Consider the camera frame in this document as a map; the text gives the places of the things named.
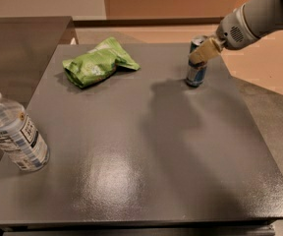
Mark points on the clear plastic water bottle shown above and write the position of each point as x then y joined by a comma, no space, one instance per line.
19,138

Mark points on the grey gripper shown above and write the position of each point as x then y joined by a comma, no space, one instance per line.
234,30

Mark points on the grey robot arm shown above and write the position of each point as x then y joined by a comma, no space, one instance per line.
264,16

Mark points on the blue silver redbull can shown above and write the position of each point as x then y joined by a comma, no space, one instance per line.
196,72

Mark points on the green chip bag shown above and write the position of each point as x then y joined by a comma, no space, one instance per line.
98,64

